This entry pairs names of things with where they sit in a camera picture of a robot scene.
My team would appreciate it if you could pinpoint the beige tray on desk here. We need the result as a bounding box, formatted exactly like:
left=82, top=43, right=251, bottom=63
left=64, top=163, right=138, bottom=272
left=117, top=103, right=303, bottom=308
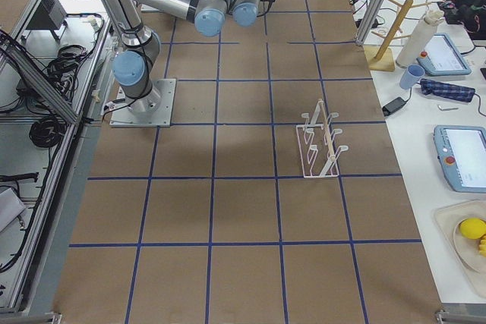
left=434, top=200, right=485, bottom=274

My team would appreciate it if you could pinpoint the wooden mug tree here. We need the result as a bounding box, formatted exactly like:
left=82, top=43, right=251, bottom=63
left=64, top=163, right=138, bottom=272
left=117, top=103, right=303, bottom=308
left=364, top=0, right=429, bottom=72

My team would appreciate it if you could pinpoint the lower teach pendant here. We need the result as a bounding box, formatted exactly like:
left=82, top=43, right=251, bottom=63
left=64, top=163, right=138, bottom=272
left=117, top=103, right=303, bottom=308
left=434, top=125, right=485, bottom=193

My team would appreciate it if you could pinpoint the black power adapter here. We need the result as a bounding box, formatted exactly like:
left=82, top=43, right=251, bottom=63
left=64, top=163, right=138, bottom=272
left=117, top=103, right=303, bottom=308
left=382, top=97, right=408, bottom=117

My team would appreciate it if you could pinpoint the blue cup on desk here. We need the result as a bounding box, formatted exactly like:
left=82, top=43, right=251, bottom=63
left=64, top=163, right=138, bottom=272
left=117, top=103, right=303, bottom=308
left=399, top=64, right=425, bottom=90

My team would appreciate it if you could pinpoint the upper teach pendant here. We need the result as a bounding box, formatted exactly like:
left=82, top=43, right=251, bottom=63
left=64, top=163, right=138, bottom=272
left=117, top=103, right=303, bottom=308
left=416, top=33, right=471, bottom=77

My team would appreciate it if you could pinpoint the white wire cup rack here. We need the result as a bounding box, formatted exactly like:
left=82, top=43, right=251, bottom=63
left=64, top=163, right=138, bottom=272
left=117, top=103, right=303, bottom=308
left=295, top=99, right=349, bottom=178

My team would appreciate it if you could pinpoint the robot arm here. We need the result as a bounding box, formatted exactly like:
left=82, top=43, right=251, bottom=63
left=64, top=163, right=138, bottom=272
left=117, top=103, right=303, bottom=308
left=102, top=0, right=273, bottom=127

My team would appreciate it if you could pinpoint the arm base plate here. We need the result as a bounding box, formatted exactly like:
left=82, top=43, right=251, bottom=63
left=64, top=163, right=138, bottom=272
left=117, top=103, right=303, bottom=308
left=109, top=79, right=176, bottom=127

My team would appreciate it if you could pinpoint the plaid blue cloth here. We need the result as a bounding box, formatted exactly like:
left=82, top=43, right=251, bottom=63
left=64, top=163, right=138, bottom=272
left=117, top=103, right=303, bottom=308
left=419, top=78, right=475, bottom=102

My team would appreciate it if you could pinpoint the yellow lemon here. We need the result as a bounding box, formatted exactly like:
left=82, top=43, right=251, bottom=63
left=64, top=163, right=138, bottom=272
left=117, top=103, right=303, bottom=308
left=459, top=218, right=486, bottom=240

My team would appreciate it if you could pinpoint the teach pendant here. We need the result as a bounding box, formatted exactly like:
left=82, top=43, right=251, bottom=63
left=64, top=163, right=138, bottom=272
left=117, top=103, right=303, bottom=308
left=416, top=33, right=471, bottom=77
left=434, top=125, right=485, bottom=193

